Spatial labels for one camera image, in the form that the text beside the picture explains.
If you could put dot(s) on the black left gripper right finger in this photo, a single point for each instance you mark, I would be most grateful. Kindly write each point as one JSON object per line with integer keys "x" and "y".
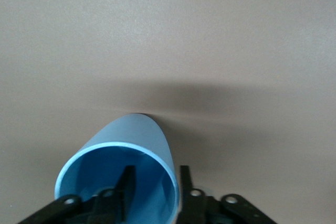
{"x": 187, "y": 190}

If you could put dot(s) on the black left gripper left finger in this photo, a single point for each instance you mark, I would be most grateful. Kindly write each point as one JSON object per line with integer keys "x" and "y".
{"x": 126, "y": 192}

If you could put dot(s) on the blue plastic cup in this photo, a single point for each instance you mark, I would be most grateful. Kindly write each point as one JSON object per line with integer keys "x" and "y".
{"x": 136, "y": 132}

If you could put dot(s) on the brown table cover sheet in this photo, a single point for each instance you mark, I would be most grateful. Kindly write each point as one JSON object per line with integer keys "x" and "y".
{"x": 168, "y": 37}

